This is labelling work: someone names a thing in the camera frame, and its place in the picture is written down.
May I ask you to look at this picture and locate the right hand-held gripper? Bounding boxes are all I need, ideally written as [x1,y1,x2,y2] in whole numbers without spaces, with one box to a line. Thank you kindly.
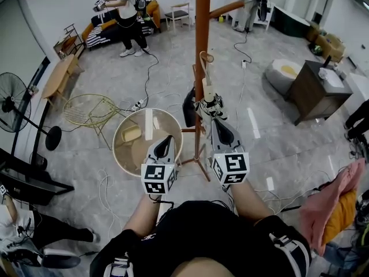
[208,118,250,186]

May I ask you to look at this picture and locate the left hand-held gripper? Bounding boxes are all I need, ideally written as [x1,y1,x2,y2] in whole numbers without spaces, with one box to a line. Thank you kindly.
[140,134,179,196]

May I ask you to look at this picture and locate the patterned folding umbrella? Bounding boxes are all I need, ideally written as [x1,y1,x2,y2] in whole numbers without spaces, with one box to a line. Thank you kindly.
[193,51,229,129]

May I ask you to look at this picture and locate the brown wooden coat rack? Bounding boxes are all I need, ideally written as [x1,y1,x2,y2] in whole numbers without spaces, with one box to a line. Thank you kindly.
[180,0,246,183]

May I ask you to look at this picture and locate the person's right forearm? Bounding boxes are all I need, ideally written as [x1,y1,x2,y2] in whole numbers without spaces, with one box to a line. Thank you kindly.
[230,180,274,228]

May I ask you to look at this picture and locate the person's left forearm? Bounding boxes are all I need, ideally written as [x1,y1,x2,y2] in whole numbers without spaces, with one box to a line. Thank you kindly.
[123,194,163,238]

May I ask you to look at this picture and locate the metal rack shelf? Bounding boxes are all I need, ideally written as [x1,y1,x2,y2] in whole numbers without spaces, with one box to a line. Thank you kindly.
[53,23,86,60]

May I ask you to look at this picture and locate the round glass table beige base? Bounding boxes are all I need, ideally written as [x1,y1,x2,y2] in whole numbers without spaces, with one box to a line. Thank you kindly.
[112,107,184,178]

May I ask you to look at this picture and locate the yellow rectangular tray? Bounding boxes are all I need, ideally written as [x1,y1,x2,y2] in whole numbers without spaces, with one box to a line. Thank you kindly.
[121,125,142,143]

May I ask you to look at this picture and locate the black hanging bag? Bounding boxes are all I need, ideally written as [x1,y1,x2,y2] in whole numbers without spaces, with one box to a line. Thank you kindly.
[182,87,197,128]

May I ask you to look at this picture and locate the person's black shirt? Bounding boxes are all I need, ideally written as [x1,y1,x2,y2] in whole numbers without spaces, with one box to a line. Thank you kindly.
[89,200,312,277]

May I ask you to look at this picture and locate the egg shaped beanbag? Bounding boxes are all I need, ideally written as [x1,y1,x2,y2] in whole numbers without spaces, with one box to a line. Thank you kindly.
[265,58,303,93]

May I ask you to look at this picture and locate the pink jacket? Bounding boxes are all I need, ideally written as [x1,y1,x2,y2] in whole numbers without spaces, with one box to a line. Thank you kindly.
[299,158,367,256]

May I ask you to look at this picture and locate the dark wooden cabinet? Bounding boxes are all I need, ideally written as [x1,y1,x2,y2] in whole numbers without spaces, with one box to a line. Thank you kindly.
[285,59,354,126]

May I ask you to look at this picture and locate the orange cushion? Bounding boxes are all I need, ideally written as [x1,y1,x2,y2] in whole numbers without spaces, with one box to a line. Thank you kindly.
[321,189,358,245]

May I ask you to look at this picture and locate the black white backpack device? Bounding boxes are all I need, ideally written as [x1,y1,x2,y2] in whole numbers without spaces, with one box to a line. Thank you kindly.
[40,248,82,269]

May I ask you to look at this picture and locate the black glass stand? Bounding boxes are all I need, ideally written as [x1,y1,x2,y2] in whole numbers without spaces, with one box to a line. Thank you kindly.
[0,147,75,207]

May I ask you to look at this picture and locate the white paper sheet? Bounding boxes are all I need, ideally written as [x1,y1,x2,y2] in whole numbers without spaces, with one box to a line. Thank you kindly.
[324,68,346,88]

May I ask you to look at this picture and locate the wooden coffee table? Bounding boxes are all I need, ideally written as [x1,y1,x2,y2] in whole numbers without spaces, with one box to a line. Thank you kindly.
[41,54,84,109]

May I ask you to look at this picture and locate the black white striped blanket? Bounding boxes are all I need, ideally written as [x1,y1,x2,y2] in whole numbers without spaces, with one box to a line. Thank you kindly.
[86,16,153,48]

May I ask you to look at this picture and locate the dark green counter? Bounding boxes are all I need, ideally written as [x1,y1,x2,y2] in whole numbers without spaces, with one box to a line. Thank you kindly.
[272,6,312,39]

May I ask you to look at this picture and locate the white nightstand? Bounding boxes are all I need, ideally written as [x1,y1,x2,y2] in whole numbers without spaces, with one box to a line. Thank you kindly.
[253,1,277,31]

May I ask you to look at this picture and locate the cardboard boxes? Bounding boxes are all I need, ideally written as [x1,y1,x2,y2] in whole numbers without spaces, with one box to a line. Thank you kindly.
[307,24,347,63]

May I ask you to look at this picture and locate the orange sofa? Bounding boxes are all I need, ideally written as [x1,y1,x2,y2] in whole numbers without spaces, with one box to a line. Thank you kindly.
[81,0,161,50]

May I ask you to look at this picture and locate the wooden chair dark seat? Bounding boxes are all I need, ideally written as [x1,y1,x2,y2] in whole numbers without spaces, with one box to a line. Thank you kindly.
[164,2,193,34]

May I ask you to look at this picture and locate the black standing fan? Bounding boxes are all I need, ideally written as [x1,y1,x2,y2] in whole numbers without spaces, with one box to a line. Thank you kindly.
[0,72,63,152]

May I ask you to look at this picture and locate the white floor cable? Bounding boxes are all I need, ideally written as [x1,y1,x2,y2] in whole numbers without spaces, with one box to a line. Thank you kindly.
[97,169,125,230]

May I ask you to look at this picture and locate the black floor cable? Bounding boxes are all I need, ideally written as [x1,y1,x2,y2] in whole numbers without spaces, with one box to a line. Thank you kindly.
[142,49,160,106]

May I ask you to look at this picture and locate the yellow wire side table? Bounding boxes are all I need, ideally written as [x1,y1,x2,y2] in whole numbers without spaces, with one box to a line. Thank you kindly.
[62,93,131,151]

